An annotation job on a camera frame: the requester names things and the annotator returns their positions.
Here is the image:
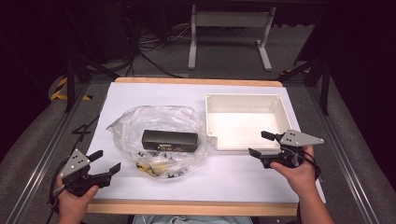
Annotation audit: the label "aluminium rail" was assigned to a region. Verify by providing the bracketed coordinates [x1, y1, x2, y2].
[4, 83, 92, 224]
[305, 86, 381, 224]

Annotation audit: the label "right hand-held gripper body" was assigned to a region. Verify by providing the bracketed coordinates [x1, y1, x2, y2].
[261, 129, 325, 170]

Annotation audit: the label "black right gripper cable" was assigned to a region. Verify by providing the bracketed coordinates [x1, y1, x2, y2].
[288, 147, 325, 184]

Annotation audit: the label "clear plastic bag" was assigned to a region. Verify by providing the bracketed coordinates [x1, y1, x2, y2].
[106, 105, 209, 180]

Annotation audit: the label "black rectangular box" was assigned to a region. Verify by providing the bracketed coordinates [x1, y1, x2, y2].
[141, 129, 199, 153]

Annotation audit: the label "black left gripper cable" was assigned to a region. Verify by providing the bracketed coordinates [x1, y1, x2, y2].
[46, 158, 69, 224]

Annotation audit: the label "person's right hand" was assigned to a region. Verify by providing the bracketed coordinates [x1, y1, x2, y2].
[269, 145, 319, 201]

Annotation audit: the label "black metal stand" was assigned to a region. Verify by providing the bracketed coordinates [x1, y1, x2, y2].
[63, 54, 121, 114]
[277, 57, 332, 117]

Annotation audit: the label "small yellow and black parts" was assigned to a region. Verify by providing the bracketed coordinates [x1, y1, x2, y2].
[135, 149, 185, 179]

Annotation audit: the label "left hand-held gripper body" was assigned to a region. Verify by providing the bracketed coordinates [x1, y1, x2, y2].
[58, 148, 108, 198]

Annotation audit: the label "person's left hand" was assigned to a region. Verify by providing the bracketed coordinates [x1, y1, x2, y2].
[55, 176, 100, 224]

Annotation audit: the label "white paper sheet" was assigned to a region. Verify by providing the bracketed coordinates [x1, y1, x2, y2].
[85, 81, 327, 205]

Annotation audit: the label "wooden table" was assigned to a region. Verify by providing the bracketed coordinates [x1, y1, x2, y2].
[86, 77, 299, 217]

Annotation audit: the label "white metal desk frame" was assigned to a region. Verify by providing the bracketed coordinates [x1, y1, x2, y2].
[187, 4, 277, 72]

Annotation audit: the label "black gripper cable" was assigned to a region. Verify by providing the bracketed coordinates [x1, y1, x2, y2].
[46, 158, 69, 224]
[288, 147, 325, 184]

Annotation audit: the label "person's light blue clothing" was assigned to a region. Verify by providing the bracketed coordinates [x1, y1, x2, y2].
[132, 214, 255, 224]

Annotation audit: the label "black cables on floor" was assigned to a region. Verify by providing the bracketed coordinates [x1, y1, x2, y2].
[122, 22, 194, 79]

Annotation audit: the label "yellow black floor tape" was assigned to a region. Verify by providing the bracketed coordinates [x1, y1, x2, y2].
[49, 77, 93, 102]

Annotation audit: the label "white plastic container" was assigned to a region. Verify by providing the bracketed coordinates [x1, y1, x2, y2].
[204, 92, 294, 152]

